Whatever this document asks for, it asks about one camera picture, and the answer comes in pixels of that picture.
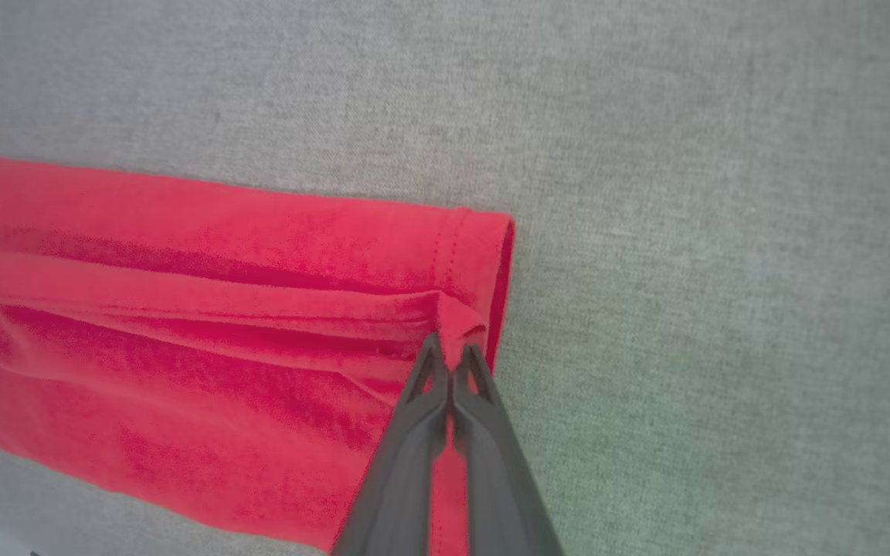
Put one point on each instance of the grey fabric sofa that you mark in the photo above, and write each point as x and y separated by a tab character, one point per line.
684	232

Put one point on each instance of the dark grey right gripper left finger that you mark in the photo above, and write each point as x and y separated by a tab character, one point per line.
399	479

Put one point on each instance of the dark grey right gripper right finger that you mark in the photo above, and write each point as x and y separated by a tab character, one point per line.
499	486

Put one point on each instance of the red and white shirt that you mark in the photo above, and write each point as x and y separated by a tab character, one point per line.
182	347

